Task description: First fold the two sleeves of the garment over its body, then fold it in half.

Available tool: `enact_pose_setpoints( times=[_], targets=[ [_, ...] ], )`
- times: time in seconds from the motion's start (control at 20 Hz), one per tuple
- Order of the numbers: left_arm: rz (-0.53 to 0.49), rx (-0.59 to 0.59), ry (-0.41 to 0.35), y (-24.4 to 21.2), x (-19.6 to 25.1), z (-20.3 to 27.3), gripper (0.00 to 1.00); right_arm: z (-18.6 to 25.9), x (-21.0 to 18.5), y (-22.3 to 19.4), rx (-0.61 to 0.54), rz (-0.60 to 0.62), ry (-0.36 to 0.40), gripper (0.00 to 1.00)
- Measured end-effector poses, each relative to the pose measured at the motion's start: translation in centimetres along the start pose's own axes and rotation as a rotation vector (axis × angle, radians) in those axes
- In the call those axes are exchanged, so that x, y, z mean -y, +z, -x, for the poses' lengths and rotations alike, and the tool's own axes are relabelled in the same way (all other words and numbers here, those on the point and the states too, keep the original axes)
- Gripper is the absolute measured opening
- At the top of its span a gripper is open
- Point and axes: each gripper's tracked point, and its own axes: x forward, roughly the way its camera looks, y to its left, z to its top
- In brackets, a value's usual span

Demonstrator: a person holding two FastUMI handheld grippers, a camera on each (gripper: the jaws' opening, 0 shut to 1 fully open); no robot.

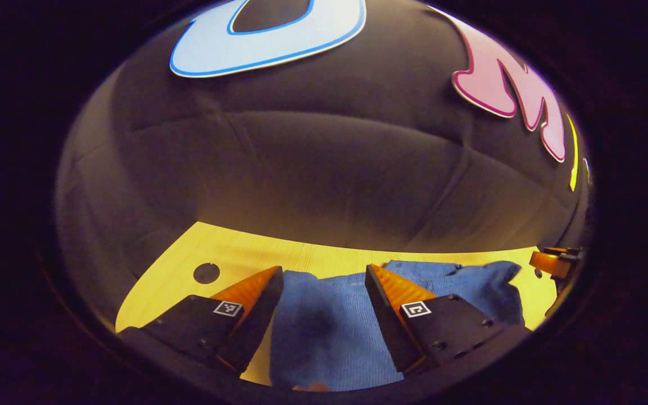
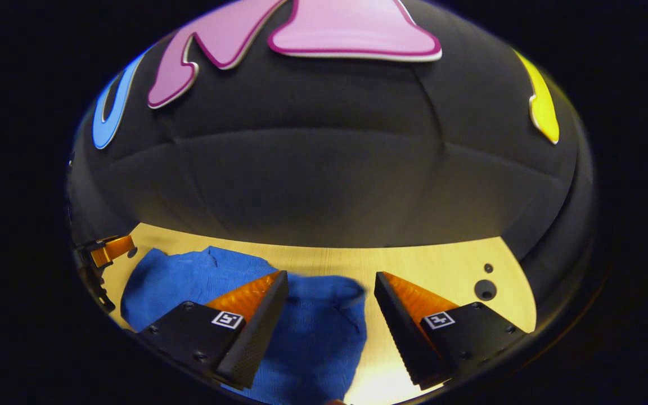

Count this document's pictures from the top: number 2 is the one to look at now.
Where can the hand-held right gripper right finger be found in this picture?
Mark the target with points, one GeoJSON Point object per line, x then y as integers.
{"type": "Point", "coordinates": [400, 332]}

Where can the black backdrop cloth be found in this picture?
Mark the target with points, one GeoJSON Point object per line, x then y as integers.
{"type": "Point", "coordinates": [324, 169]}

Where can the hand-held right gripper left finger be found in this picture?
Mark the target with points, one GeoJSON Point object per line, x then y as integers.
{"type": "Point", "coordinates": [256, 337]}

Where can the blue shirt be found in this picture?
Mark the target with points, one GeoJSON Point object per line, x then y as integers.
{"type": "Point", "coordinates": [318, 337]}

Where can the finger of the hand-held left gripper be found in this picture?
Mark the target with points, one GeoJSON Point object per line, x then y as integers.
{"type": "Point", "coordinates": [111, 250]}

